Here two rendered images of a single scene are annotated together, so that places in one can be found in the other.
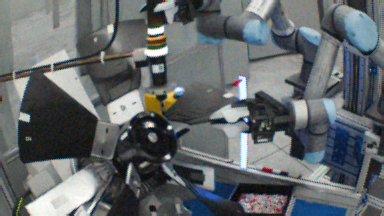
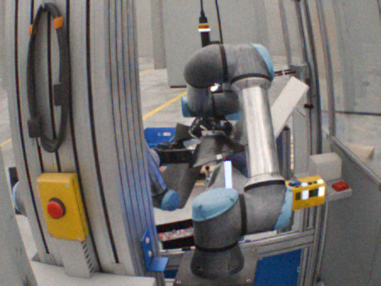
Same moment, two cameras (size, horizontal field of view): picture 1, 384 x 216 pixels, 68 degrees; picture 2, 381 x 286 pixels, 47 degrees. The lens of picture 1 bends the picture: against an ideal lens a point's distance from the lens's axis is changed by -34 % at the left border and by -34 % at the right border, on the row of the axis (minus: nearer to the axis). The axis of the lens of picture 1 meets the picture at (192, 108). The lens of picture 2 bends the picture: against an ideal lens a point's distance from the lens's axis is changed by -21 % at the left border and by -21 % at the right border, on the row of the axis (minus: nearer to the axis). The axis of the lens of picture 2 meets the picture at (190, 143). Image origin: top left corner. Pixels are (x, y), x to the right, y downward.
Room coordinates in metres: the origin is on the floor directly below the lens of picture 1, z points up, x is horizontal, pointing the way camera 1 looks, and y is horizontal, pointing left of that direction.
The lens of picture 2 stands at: (2.34, -1.43, 1.77)
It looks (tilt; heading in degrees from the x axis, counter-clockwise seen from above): 16 degrees down; 137
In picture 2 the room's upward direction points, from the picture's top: 5 degrees counter-clockwise
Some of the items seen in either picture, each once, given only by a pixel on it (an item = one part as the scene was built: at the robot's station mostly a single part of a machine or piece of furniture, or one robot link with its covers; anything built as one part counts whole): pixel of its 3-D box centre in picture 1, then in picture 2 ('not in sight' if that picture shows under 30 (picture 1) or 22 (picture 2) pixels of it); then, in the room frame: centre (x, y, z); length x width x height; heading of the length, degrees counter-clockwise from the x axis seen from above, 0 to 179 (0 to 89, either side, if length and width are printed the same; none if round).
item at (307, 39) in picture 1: (311, 43); (218, 217); (1.46, -0.54, 1.20); 0.13 x 0.12 x 0.14; 49
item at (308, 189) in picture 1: (267, 181); (204, 256); (1.08, -0.24, 0.82); 0.90 x 0.04 x 0.08; 51
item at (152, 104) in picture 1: (171, 107); (304, 194); (1.33, 0.07, 1.02); 0.16 x 0.10 x 0.11; 51
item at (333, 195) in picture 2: not in sight; (322, 185); (1.12, 0.56, 0.85); 0.36 x 0.24 x 0.03; 141
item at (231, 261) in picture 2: (313, 68); (217, 253); (1.45, -0.54, 1.09); 0.15 x 0.15 x 0.10
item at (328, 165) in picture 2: (40, 169); (324, 166); (1.08, 0.63, 0.92); 0.17 x 0.16 x 0.11; 51
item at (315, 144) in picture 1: (314, 140); not in sight; (0.89, -0.35, 1.08); 0.11 x 0.08 x 0.11; 6
